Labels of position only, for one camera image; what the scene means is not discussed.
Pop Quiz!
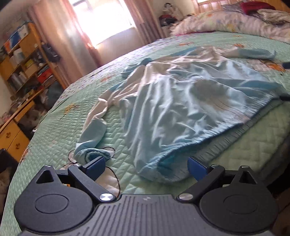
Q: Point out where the light blue white jacket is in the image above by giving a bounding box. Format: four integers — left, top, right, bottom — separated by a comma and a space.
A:
74, 47, 288, 182

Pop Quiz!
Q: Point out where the cream patterned garment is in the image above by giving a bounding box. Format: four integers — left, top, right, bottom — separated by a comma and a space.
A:
257, 9, 290, 24

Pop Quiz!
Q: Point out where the green quilted bee bedspread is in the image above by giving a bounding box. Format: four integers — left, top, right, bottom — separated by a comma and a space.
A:
1, 32, 289, 235

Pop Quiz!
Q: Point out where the dark red garment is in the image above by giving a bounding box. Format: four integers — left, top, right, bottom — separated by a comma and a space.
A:
240, 1, 276, 15

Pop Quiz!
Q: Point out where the dark patterned garment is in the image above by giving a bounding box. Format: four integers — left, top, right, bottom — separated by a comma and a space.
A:
222, 1, 289, 25

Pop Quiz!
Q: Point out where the floral folded duvet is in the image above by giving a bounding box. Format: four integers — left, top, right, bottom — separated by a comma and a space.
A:
170, 10, 289, 44

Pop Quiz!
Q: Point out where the wooden desk with drawers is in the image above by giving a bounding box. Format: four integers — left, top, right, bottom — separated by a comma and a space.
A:
0, 88, 44, 162

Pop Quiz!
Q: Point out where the dark hanging tote bag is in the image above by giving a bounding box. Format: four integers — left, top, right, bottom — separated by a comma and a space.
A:
42, 43, 61, 63

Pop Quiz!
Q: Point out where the wooden bookshelf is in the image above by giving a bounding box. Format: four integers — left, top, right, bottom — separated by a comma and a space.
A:
1, 22, 67, 100

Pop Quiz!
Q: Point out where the cluttered white nightstand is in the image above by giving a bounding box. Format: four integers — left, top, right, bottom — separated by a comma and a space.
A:
159, 3, 191, 37

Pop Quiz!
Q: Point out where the pink right curtain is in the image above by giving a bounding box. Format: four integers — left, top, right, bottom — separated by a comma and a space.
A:
124, 0, 166, 45

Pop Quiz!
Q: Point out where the pink curtain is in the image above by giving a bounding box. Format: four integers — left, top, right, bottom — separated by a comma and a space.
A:
29, 1, 100, 85
124, 0, 166, 45

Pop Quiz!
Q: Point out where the pink left curtain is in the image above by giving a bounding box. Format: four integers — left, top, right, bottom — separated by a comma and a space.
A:
29, 1, 100, 85

